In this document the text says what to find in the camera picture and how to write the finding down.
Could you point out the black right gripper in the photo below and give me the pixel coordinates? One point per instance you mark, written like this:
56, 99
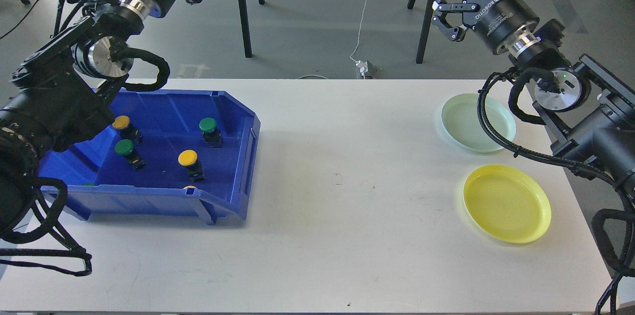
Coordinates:
498, 15

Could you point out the yellow push button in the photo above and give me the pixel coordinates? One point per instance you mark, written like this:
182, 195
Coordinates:
127, 130
189, 159

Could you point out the green push button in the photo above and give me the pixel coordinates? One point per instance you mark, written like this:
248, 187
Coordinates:
126, 148
210, 132

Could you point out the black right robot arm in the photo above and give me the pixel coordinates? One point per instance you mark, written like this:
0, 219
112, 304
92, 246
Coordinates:
589, 110

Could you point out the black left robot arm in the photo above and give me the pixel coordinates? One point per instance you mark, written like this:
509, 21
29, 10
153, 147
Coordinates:
66, 88

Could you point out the light green plate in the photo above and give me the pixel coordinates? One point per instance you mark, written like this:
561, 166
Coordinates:
459, 116

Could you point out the yellow plate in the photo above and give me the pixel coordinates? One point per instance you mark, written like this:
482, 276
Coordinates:
507, 204

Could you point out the white power adapter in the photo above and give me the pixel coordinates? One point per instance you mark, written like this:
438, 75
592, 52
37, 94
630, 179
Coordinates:
365, 70

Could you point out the blue plastic bin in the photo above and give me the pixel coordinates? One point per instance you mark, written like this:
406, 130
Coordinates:
169, 123

